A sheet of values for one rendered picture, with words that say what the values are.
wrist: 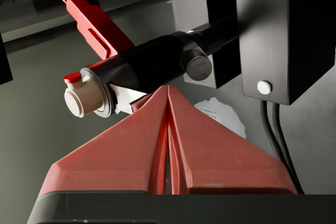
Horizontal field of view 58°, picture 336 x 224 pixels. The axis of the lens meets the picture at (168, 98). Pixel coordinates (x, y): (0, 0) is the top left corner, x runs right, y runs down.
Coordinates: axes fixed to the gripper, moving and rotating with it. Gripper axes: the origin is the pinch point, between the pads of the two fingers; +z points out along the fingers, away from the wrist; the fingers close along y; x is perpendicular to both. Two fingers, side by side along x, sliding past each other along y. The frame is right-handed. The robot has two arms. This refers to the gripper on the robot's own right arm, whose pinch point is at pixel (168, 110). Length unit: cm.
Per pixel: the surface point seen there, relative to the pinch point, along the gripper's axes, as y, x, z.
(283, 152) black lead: -7.8, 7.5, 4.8
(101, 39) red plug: 3.8, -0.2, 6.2
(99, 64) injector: 3.4, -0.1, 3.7
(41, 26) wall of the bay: 16.8, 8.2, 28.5
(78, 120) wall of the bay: 13.8, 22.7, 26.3
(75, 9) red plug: 5.6, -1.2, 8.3
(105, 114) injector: 3.2, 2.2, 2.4
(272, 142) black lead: -7.4, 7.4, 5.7
